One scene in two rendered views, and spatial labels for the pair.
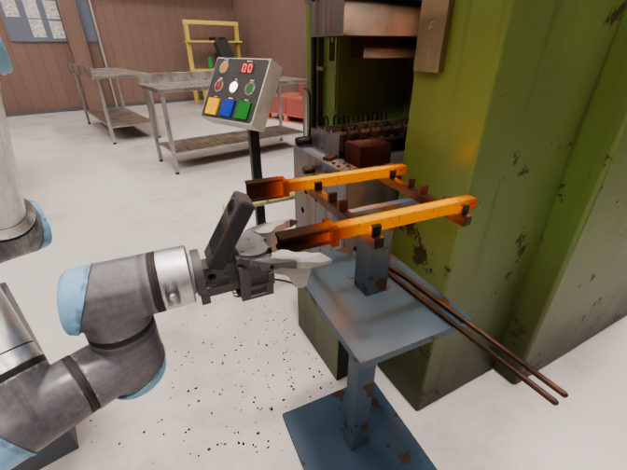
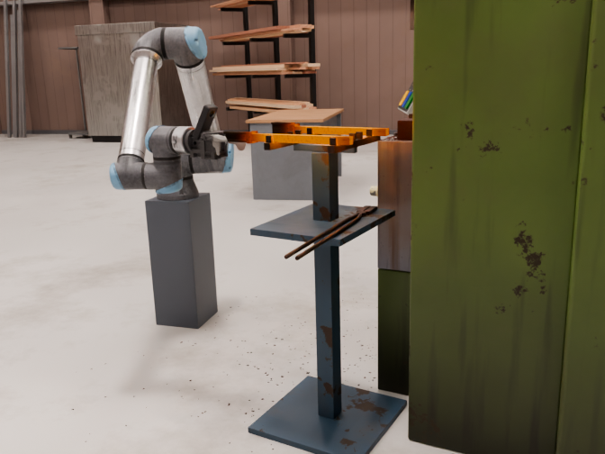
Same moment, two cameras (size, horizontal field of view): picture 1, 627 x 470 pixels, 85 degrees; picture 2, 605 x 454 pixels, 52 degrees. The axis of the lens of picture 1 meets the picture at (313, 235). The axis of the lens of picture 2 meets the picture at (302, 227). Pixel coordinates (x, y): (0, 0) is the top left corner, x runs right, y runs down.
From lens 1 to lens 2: 1.71 m
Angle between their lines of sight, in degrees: 53
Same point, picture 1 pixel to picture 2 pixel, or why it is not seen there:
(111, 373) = (151, 171)
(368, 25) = not seen: hidden behind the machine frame
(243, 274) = (201, 142)
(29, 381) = (130, 159)
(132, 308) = (162, 142)
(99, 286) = (158, 131)
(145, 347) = (166, 167)
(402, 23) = not seen: hidden behind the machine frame
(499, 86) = (420, 60)
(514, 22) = (420, 13)
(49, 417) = (129, 173)
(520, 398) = not seen: outside the picture
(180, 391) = (272, 336)
